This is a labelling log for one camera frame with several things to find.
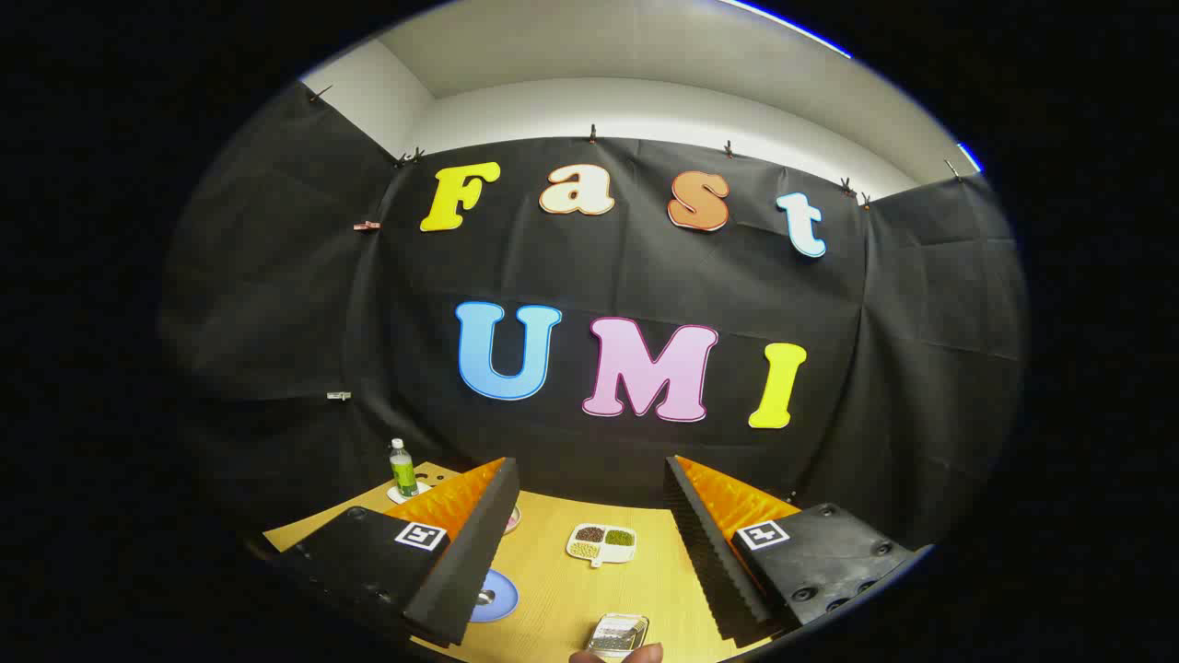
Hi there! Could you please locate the green drink bottle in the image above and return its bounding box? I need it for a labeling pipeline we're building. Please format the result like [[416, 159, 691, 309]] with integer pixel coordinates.
[[389, 438, 419, 498]]

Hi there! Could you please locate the metal wire basket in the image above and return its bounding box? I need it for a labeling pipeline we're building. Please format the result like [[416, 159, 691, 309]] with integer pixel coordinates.
[[587, 613, 650, 657]]

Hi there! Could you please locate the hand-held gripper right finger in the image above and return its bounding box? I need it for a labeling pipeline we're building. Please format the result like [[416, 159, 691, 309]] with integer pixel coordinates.
[[663, 454, 931, 648]]

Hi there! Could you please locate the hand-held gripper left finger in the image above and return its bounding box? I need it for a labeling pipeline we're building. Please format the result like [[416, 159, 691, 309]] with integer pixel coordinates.
[[267, 456, 521, 648]]

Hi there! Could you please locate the white divided dish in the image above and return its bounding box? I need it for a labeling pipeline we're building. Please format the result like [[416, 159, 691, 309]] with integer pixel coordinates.
[[566, 523, 638, 568]]

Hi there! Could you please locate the blue plate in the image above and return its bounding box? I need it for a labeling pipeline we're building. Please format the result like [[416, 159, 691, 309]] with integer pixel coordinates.
[[470, 568, 519, 624]]

